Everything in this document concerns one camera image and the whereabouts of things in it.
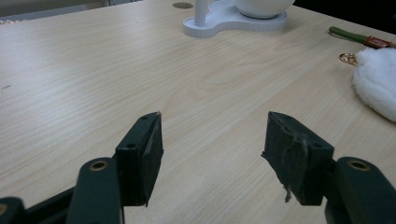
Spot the white plush bear toy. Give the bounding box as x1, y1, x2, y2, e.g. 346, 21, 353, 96
352, 47, 396, 123

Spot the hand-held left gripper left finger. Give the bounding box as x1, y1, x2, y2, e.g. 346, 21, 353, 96
115, 111, 164, 208

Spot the white bowl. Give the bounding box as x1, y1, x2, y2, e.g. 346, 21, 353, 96
233, 0, 296, 20

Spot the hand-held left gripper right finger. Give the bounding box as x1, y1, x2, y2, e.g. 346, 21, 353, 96
261, 111, 335, 207

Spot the gold ring clasp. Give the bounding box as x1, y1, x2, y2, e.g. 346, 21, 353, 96
338, 52, 359, 66

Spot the white stand with post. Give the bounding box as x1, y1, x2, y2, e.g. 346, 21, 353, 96
182, 0, 288, 39

